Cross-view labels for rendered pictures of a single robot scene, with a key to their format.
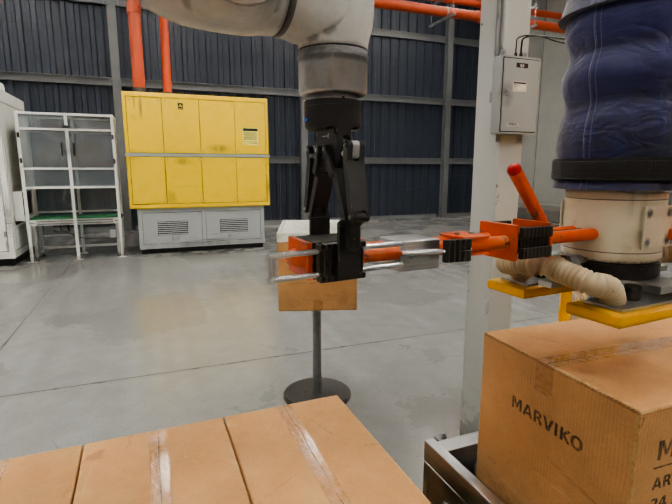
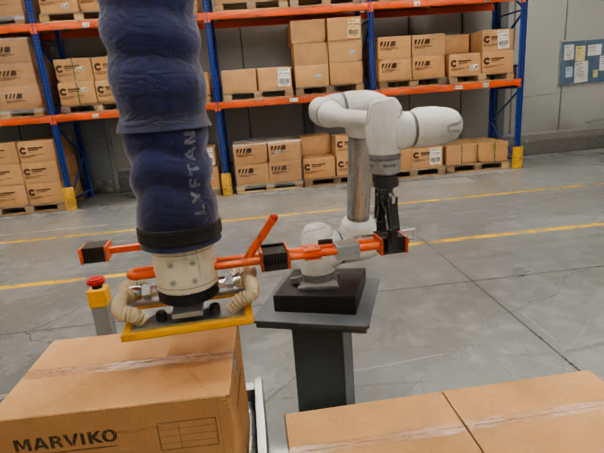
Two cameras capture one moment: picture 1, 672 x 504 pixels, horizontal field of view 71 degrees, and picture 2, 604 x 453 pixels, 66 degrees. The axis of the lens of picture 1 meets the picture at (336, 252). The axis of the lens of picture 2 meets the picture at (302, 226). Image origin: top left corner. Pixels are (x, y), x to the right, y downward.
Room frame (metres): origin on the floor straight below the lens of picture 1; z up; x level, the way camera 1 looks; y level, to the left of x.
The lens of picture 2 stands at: (1.99, 0.14, 1.66)
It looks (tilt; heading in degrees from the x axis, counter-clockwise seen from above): 16 degrees down; 196
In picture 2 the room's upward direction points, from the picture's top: 4 degrees counter-clockwise
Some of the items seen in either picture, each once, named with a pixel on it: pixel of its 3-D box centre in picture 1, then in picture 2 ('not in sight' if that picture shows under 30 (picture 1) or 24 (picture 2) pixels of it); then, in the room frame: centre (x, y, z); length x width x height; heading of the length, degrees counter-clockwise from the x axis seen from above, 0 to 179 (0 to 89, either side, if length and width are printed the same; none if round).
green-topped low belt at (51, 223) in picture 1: (79, 235); not in sight; (7.19, 3.96, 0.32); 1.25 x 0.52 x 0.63; 111
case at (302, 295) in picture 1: (316, 260); not in sight; (2.60, 0.11, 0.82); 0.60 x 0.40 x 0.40; 4
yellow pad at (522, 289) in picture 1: (564, 273); (189, 316); (0.98, -0.49, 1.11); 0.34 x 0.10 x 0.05; 115
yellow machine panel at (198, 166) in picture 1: (199, 174); not in sight; (8.04, 2.31, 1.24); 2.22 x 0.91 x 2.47; 111
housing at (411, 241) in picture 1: (408, 252); (346, 249); (0.70, -0.11, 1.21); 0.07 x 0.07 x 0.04; 25
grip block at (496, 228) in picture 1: (514, 238); (273, 256); (0.79, -0.30, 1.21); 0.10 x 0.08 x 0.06; 25
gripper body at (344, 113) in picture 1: (333, 136); (385, 189); (0.64, 0.00, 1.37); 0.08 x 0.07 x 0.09; 25
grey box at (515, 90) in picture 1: (516, 96); not in sight; (1.97, -0.73, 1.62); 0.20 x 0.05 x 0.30; 112
